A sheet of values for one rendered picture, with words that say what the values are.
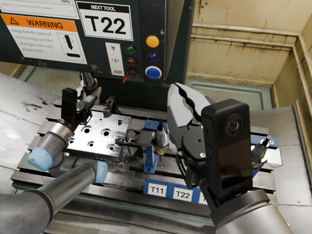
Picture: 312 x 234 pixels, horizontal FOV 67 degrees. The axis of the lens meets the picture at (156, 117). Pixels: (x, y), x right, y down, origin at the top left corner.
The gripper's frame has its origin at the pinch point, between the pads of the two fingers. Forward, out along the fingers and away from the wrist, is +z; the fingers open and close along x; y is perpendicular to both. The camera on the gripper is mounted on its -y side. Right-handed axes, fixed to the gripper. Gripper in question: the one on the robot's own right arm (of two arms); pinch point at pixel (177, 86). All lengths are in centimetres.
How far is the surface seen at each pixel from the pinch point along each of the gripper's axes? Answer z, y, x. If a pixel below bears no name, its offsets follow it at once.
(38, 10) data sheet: 23.9, -4.0, -18.6
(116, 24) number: 16.3, -2.7, -5.5
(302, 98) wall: 32, 72, 94
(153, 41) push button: 12.1, -0.3, 0.3
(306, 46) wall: 54, 56, 106
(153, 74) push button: 12.1, 7.7, 0.1
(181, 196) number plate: 4, 73, 9
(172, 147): 12.8, 44.5, 6.8
